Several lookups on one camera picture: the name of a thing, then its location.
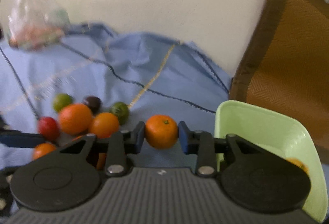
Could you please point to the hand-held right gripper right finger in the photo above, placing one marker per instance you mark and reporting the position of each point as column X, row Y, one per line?
column 183, row 138

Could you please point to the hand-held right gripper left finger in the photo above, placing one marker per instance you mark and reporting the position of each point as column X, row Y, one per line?
column 140, row 138

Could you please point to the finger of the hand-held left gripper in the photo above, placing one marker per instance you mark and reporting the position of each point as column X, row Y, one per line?
column 7, row 188
column 20, row 139

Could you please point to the orange with green stem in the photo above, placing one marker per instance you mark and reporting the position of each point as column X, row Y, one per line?
column 161, row 132

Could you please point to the light green round fruit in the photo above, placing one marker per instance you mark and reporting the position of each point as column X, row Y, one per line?
column 62, row 101

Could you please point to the dark red cherry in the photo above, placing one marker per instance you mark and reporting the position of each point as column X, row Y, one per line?
column 92, row 104

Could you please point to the light green plastic basin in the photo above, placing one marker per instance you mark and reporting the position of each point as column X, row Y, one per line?
column 257, row 122

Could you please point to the red round fruit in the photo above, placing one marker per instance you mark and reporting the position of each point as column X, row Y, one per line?
column 48, row 128

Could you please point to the dark green round fruit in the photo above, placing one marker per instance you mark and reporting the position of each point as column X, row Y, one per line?
column 119, row 111

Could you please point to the large orange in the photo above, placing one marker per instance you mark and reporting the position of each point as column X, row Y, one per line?
column 75, row 118

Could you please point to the light blue striped cloth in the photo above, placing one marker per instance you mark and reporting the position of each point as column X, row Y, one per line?
column 128, row 67

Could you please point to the clear plastic bag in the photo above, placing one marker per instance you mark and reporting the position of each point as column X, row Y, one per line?
column 33, row 23

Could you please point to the brown woven seat mat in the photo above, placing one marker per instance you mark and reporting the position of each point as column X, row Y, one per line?
column 290, row 65

